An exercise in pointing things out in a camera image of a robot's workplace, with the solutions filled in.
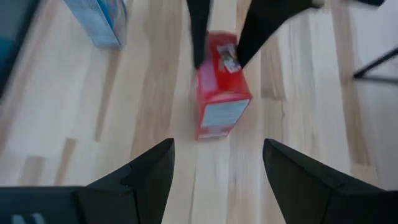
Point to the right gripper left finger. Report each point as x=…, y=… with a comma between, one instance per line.
x=133, y=189

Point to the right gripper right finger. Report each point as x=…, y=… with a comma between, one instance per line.
x=311, y=193

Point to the blue Rice Krispies cereal box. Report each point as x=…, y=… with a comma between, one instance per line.
x=102, y=21

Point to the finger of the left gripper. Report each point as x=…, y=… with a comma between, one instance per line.
x=199, y=31
x=264, y=25

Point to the wooden shelf black metal frame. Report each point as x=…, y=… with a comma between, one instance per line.
x=376, y=67

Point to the red Froot Loops cereal box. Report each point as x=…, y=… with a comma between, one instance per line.
x=222, y=99

